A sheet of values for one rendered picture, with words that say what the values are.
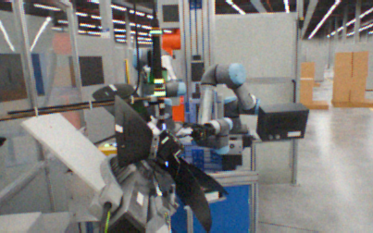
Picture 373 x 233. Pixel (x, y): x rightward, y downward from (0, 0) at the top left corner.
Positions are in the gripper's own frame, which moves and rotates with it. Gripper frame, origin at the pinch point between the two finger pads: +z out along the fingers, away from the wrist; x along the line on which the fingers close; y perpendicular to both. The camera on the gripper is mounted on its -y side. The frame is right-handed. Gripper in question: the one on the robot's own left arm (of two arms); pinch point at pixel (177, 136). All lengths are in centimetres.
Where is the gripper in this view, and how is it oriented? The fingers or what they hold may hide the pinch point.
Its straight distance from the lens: 128.4
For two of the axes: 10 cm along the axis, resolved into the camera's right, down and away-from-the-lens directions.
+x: -0.2, 9.6, 2.8
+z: -7.4, 1.7, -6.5
